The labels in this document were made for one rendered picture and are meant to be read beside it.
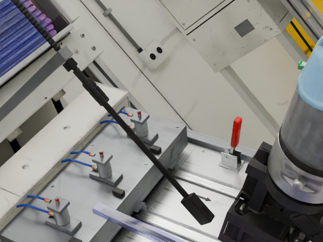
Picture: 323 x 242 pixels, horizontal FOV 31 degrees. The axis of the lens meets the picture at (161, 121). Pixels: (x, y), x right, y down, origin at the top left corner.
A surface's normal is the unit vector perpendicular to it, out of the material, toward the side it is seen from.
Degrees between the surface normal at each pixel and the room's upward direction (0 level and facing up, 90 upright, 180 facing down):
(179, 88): 90
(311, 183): 90
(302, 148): 79
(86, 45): 90
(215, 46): 90
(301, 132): 67
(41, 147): 43
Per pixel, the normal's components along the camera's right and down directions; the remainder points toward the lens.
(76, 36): 0.56, -0.33
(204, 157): -0.09, -0.77
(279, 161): -0.94, 0.15
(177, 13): -0.52, 0.58
